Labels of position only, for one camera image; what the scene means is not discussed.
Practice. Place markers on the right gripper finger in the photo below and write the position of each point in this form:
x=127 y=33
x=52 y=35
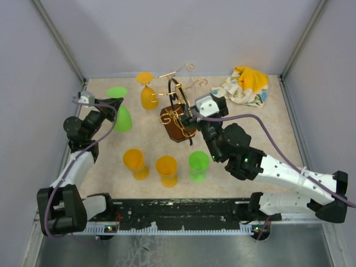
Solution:
x=221 y=103
x=187 y=119

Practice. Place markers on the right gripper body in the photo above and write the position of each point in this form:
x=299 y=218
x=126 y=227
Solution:
x=212 y=130

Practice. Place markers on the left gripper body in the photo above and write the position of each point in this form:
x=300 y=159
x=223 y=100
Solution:
x=106 y=112

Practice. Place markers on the green goblet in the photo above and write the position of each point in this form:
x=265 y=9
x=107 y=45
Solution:
x=124 y=123
x=198 y=163

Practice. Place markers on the yellow plastic goblet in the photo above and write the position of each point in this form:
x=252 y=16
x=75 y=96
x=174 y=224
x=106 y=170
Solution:
x=148 y=95

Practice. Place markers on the clear wine glass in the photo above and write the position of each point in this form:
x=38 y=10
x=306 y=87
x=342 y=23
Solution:
x=190 y=68

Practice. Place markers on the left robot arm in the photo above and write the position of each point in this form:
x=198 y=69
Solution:
x=61 y=208

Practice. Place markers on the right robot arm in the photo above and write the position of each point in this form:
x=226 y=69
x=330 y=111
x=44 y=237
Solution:
x=310 y=192

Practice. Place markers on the yellow floral cloth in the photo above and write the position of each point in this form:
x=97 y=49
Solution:
x=246 y=86

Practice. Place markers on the green goblet front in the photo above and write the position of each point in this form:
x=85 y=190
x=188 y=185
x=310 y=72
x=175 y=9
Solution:
x=198 y=163

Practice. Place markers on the yellow goblet front middle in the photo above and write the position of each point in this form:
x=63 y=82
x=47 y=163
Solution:
x=166 y=166

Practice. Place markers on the yellow goblet front left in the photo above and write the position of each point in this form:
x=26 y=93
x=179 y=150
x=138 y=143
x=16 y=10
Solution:
x=134 y=160

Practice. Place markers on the gold wire wine glass rack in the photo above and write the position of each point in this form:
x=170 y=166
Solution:
x=170 y=114

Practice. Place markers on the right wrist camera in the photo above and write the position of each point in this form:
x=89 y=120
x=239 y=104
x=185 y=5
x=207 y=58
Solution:
x=207 y=105

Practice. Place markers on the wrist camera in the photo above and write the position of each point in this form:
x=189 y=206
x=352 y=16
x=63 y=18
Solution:
x=207 y=105
x=85 y=98

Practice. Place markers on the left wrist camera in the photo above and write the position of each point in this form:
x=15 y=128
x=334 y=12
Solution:
x=85 y=98

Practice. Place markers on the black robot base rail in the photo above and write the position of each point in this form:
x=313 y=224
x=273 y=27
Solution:
x=187 y=214

